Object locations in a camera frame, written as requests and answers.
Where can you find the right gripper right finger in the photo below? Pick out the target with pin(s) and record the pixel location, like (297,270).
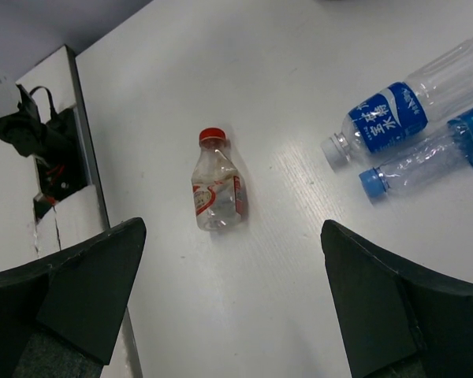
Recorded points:
(397,318)

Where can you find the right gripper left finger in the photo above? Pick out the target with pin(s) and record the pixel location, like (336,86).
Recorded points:
(60,316)

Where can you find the bottle with red cap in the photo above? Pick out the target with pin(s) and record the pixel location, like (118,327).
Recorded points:
(217,186)

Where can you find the clear bottle blue cap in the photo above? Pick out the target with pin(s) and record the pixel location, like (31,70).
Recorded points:
(442,152)

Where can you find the blue label bottle white cap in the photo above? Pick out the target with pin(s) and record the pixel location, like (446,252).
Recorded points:
(439,90)

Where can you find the aluminium mounting rail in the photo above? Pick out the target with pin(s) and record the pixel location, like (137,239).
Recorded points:
(125,353)

